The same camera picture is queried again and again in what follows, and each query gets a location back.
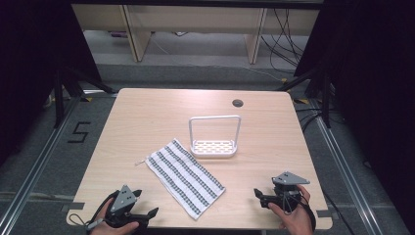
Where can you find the aluminium floor rail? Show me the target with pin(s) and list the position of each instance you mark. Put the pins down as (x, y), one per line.
(345, 176)
(36, 171)

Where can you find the person's left hand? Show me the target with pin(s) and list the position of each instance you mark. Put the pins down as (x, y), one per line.
(112, 228)

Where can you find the black curtain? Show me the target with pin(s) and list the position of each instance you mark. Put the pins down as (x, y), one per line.
(29, 65)
(375, 81)

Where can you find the white plastic towel rack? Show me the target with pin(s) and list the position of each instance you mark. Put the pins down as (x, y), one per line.
(213, 148)

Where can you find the person's right hand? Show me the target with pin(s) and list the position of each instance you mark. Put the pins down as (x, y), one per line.
(295, 222)

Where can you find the yellow black floor tape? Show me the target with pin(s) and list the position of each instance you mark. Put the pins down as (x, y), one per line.
(301, 101)
(86, 99)

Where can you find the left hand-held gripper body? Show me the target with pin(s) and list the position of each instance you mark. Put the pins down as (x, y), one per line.
(123, 199)

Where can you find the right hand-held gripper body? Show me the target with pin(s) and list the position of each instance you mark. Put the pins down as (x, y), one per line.
(287, 191)

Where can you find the white checked striped dish towel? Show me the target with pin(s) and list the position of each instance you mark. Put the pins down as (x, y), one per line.
(184, 178)

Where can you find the black metal stand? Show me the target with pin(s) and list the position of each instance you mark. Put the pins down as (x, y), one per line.
(59, 98)
(326, 98)

